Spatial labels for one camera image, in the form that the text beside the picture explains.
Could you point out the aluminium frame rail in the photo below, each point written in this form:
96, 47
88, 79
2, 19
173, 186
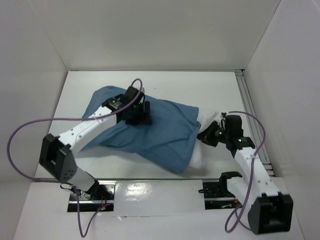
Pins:
254, 127

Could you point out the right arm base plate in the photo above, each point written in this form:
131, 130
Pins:
215, 198

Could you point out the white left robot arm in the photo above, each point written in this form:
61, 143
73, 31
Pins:
58, 153

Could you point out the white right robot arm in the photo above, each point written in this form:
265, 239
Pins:
268, 210

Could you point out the white pillow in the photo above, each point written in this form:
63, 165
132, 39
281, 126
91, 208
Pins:
205, 118

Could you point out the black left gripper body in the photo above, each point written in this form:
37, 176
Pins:
137, 116

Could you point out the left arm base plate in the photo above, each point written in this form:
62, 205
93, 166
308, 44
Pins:
103, 200

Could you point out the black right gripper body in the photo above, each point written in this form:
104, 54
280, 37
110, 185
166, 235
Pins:
208, 135

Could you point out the blue fabric pillowcase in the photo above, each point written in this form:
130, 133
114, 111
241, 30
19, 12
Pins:
170, 141

